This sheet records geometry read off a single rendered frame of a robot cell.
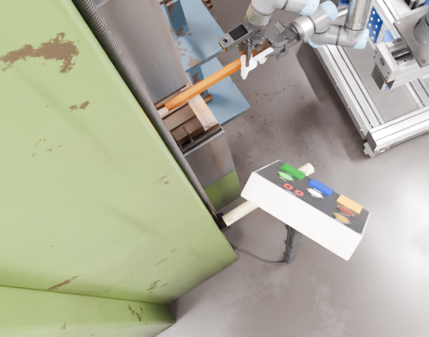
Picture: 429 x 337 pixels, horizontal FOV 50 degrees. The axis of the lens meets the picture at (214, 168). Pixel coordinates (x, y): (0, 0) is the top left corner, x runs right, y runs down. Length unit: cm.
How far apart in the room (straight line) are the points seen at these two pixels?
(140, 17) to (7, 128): 46
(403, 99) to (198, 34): 110
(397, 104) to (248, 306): 128
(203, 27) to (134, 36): 115
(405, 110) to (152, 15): 177
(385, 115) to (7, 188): 205
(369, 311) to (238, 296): 64
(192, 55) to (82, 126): 145
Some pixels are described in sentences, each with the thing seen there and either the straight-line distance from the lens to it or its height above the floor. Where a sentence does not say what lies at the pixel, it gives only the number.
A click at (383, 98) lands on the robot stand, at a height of 21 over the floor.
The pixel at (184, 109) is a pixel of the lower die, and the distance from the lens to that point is 162.
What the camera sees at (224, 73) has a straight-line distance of 164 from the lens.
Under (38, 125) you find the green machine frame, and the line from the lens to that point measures 61.
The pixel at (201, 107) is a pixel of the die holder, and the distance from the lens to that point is 169.
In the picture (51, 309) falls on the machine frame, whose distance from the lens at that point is 121.
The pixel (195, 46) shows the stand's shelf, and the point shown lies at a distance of 208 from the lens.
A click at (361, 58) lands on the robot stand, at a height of 21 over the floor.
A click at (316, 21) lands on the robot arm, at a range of 174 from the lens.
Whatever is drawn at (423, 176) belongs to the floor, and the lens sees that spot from 265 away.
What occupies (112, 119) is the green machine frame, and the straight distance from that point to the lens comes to 66.
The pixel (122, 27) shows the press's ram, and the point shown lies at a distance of 96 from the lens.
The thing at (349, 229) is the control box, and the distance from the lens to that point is 126.
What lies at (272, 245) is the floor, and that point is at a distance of 245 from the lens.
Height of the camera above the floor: 242
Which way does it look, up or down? 71 degrees down
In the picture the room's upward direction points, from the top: 23 degrees counter-clockwise
